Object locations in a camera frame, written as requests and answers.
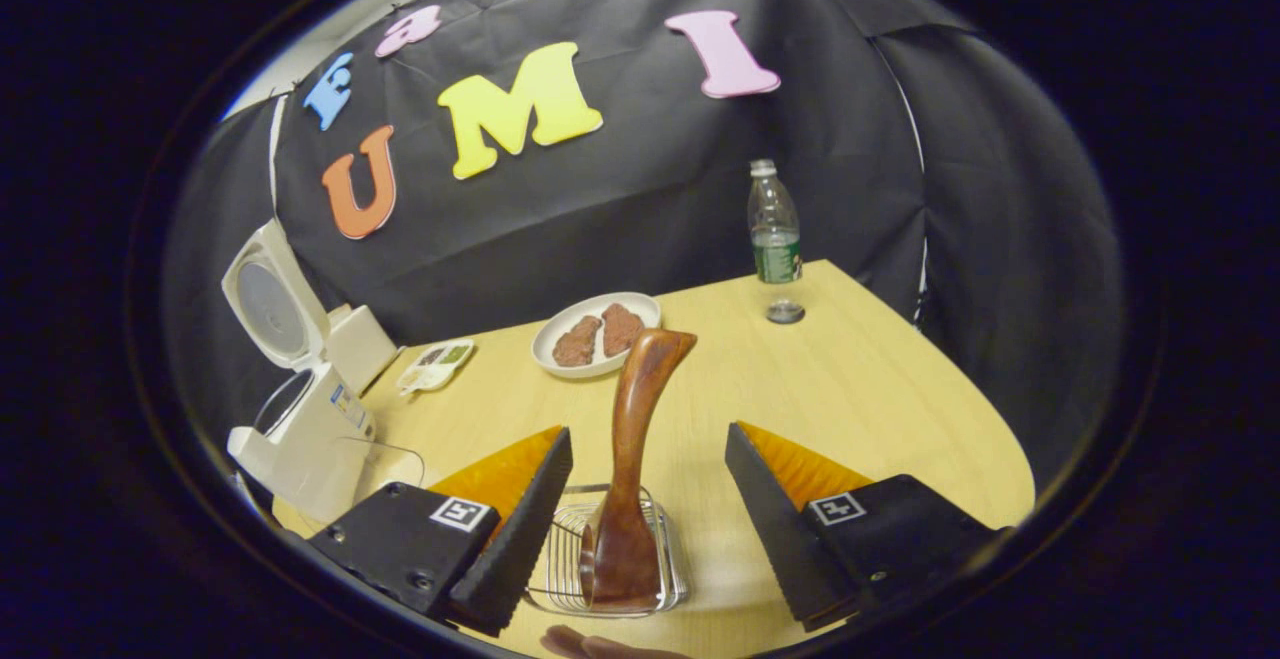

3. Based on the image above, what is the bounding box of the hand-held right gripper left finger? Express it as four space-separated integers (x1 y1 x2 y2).
308 426 575 638

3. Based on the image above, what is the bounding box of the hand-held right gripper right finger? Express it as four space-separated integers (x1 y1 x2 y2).
724 421 1007 633

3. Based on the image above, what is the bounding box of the wire chopstick holder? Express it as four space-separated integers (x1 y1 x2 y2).
524 483 690 621

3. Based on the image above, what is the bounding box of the brown wooden spoon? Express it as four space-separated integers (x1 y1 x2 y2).
580 327 699 610

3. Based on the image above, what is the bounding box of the white rice cooker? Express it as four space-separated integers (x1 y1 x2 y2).
221 219 377 526

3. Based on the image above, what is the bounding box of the clear plastic container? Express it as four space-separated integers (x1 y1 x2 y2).
335 436 427 502

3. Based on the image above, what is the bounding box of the white round plate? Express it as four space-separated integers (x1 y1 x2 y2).
531 291 663 380

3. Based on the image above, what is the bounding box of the white divided condiment dish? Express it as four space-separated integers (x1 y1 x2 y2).
397 338 477 397

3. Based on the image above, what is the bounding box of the brown meat piece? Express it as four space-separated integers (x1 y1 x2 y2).
553 315 603 368
600 303 646 358

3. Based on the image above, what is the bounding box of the clear plastic water bottle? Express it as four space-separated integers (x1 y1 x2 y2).
747 159 803 285

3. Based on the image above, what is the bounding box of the black backdrop cloth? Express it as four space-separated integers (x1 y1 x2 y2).
165 0 1126 500

